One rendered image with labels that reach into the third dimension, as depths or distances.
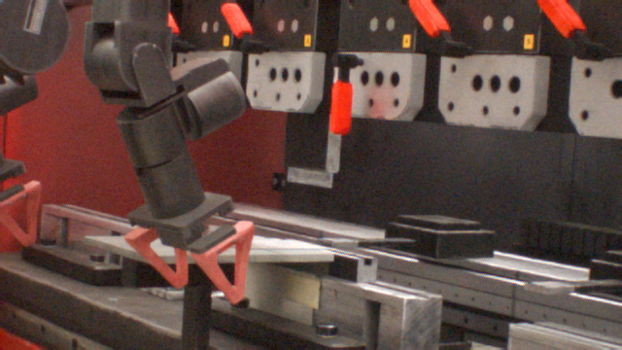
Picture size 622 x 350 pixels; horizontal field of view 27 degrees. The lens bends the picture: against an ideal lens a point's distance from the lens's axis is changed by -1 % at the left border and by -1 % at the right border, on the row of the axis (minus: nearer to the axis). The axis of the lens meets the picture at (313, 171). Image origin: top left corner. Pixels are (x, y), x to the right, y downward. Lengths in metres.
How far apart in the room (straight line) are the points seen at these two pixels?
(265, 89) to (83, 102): 0.81
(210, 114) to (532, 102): 0.33
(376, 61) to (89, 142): 1.05
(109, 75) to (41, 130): 1.24
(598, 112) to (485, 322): 0.60
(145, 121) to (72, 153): 1.26
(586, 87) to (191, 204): 0.40
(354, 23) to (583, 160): 0.58
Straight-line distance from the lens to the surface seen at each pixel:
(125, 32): 1.21
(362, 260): 1.62
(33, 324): 2.15
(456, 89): 1.43
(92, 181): 2.51
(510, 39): 1.38
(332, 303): 1.63
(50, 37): 1.15
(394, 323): 1.54
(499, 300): 1.79
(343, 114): 1.55
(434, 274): 1.88
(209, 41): 1.88
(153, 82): 1.22
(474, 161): 2.22
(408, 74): 1.50
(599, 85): 1.28
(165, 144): 1.24
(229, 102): 1.28
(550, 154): 2.09
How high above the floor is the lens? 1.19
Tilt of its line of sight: 3 degrees down
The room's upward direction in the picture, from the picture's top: 4 degrees clockwise
